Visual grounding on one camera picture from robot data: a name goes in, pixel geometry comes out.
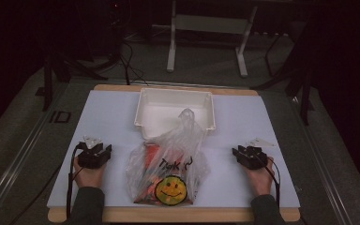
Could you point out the white table cover sheet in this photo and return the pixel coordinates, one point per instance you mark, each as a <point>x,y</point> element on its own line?
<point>247,125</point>

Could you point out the white metal stand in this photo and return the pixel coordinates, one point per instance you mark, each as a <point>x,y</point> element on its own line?
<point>211,24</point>

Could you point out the white plastic bin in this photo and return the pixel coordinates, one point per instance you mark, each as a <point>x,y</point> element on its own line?
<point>162,109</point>

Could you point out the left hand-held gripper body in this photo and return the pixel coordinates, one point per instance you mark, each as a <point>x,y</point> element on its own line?
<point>91,160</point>

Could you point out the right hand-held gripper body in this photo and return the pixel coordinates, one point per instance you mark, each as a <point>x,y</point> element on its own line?
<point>254,160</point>

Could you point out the black tripod stand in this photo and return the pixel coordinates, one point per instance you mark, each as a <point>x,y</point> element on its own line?
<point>47,81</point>

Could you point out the orange black chip packet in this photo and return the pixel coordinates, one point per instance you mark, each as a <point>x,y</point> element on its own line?
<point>151,156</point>

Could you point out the black metal stand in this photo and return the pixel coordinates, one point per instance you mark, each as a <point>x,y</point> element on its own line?
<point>306,93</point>

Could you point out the metal floor rail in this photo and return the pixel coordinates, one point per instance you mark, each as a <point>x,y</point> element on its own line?
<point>8,175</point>
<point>331,187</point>

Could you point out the person's left hand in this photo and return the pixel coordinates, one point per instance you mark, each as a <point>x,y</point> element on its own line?
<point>89,176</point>

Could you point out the person's right hand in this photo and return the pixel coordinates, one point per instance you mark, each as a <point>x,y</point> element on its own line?
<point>259,181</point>

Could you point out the clear plastic bag with smiley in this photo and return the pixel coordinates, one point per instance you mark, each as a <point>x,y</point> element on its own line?
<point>175,140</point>

